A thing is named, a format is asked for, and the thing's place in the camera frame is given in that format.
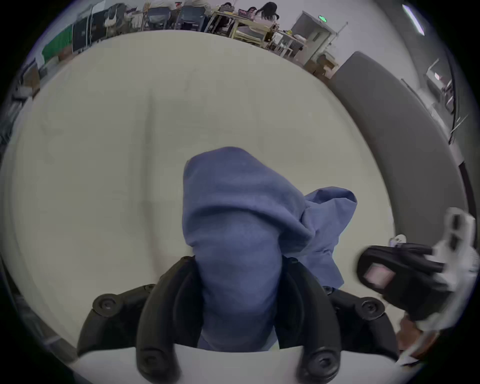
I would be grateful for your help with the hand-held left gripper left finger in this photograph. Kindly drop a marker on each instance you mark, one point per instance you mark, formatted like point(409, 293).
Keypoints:
point(161, 315)

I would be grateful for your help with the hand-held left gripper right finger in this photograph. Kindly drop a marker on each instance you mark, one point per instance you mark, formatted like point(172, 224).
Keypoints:
point(318, 318)

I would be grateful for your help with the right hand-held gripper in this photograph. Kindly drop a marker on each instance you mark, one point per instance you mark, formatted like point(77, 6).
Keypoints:
point(455, 262)

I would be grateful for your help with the blue shirt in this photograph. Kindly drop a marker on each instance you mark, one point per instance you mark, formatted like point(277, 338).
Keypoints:
point(240, 232)

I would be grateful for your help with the person's right hand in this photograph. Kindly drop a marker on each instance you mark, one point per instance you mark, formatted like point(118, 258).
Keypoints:
point(410, 333)

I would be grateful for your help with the grey padded headboard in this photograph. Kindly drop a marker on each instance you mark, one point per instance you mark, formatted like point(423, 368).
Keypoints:
point(405, 150)

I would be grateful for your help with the bed with beige sheet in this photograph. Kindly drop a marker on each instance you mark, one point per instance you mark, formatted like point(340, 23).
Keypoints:
point(112, 150)

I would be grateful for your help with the brown carton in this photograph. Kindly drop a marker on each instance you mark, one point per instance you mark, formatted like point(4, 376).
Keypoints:
point(318, 67)

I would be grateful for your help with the green board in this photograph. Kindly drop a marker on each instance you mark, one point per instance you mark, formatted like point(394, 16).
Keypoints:
point(58, 43)

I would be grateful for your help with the pale wooden table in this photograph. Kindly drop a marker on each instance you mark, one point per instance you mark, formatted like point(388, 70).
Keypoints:
point(240, 26)

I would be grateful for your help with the grey office chair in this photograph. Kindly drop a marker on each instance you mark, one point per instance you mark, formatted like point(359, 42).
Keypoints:
point(157, 18)
point(191, 17)

